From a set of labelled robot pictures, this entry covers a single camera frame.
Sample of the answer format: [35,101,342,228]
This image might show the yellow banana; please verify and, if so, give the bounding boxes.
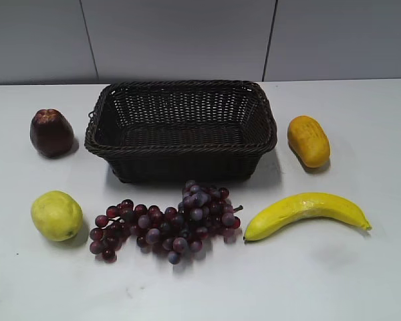
[244,192,372,242]

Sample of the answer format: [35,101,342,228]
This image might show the black woven wicker basket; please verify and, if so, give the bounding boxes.
[84,80,277,183]

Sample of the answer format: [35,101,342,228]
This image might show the yellow green lemon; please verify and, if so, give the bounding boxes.
[31,191,83,242]

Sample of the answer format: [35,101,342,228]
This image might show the orange yellow oblong fruit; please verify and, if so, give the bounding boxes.
[287,115,331,169]

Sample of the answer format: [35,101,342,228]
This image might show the dark red wax apple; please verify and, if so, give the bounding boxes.
[30,109,74,158]

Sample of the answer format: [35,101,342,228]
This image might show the purple red grape bunch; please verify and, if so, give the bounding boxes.
[89,180,243,265]

